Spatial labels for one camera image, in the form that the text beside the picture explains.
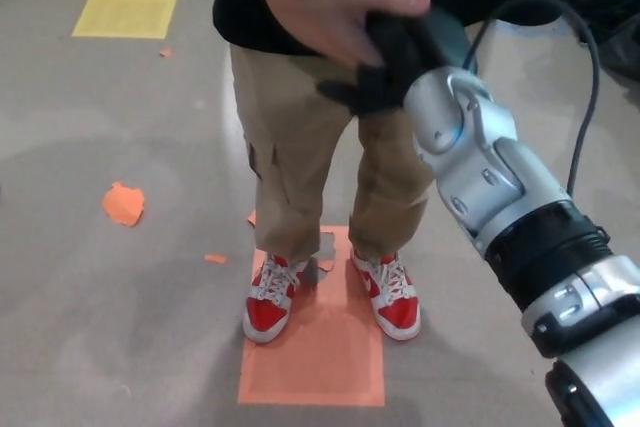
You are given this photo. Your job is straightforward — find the person's left red white sneaker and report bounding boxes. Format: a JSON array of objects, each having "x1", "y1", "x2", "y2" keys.
[{"x1": 349, "y1": 246, "x2": 423, "y2": 341}]

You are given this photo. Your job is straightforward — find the dark grey bag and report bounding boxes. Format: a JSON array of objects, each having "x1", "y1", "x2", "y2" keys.
[{"x1": 597, "y1": 11, "x2": 640, "y2": 81}]

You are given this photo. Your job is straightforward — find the person's right hand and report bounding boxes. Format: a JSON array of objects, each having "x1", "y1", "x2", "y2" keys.
[{"x1": 272, "y1": 0, "x2": 432, "y2": 68}]

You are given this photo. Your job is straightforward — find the robot's black right hand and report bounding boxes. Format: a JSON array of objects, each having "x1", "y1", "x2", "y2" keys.
[{"x1": 317, "y1": 6, "x2": 477, "y2": 118}]

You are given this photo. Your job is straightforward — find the person's red white sneaker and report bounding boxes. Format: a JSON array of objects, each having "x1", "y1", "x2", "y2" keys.
[
  {"x1": 243, "y1": 253, "x2": 311, "y2": 345},
  {"x1": 349, "y1": 246, "x2": 423, "y2": 341}
]

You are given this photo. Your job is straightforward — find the large torn orange paper scrap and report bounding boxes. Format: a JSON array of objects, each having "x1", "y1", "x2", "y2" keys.
[{"x1": 102, "y1": 181, "x2": 148, "y2": 228}]

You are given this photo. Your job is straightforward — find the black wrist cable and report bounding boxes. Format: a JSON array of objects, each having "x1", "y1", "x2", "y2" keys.
[{"x1": 462, "y1": 0, "x2": 602, "y2": 196}]

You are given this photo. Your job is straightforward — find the khaki cargo trousers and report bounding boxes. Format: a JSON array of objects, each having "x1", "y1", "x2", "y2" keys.
[{"x1": 229, "y1": 21, "x2": 482, "y2": 266}]

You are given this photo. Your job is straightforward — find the person's right red white sneaker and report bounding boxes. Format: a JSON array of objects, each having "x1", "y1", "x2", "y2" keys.
[{"x1": 243, "y1": 253, "x2": 311, "y2": 345}]

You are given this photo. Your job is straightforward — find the orange rectangular floor paper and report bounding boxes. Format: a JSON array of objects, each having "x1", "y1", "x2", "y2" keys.
[{"x1": 237, "y1": 225, "x2": 387, "y2": 408}]

